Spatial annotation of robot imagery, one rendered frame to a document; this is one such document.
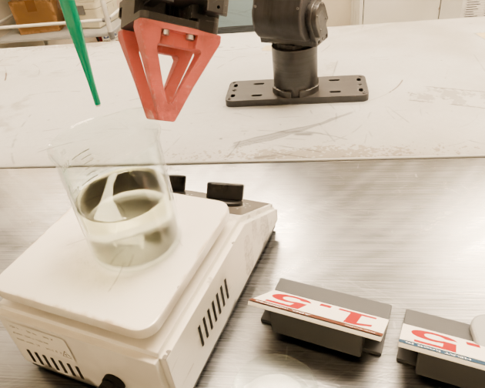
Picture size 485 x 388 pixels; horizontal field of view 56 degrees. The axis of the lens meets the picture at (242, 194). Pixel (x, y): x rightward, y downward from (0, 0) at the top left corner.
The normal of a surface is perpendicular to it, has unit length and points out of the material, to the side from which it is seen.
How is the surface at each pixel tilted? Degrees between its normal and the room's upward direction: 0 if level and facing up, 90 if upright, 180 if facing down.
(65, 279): 0
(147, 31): 90
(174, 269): 0
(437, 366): 90
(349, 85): 0
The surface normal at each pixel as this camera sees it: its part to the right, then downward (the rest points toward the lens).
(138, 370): -0.37, 0.58
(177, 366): 0.92, 0.15
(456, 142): -0.10, -0.80
